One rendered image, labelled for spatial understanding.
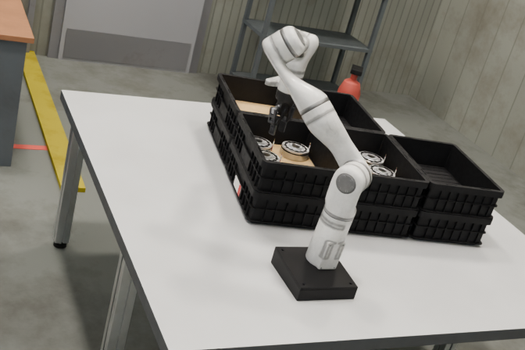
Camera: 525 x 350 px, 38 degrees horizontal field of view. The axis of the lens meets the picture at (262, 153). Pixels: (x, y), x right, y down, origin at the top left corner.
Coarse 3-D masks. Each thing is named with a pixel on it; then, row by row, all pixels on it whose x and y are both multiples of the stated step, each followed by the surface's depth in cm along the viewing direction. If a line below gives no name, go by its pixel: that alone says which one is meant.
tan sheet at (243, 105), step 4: (236, 100) 310; (240, 104) 307; (244, 104) 308; (248, 104) 309; (252, 104) 311; (256, 104) 312; (260, 104) 313; (240, 108) 303; (244, 108) 304; (248, 108) 305; (252, 108) 306; (256, 108) 308; (260, 108) 309; (264, 108) 310; (268, 108) 311; (260, 112) 304; (264, 112) 305; (268, 112) 306
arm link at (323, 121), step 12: (324, 108) 210; (312, 120) 211; (324, 120) 210; (336, 120) 211; (312, 132) 213; (324, 132) 211; (336, 132) 212; (324, 144) 216; (336, 144) 214; (348, 144) 214; (336, 156) 217; (348, 156) 215; (360, 156) 214
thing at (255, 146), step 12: (240, 120) 265; (300, 120) 277; (252, 144) 248; (264, 156) 239; (264, 168) 237; (276, 168) 237; (288, 168) 238; (300, 168) 239; (312, 168) 240; (324, 168) 243
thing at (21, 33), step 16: (0, 0) 399; (16, 0) 406; (0, 16) 374; (16, 16) 381; (0, 32) 353; (16, 32) 359; (0, 48) 356; (16, 48) 358; (0, 64) 359; (16, 64) 362; (0, 80) 363; (16, 80) 366; (0, 96) 366; (16, 96) 369; (0, 112) 370; (16, 112) 373; (0, 128) 373; (0, 144) 377; (0, 160) 381
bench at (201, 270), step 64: (128, 128) 290; (192, 128) 306; (384, 128) 366; (64, 192) 318; (128, 192) 244; (192, 192) 255; (128, 256) 212; (192, 256) 219; (256, 256) 228; (384, 256) 248; (448, 256) 260; (512, 256) 272; (128, 320) 244; (192, 320) 192; (256, 320) 199; (320, 320) 206; (384, 320) 214; (448, 320) 222; (512, 320) 232
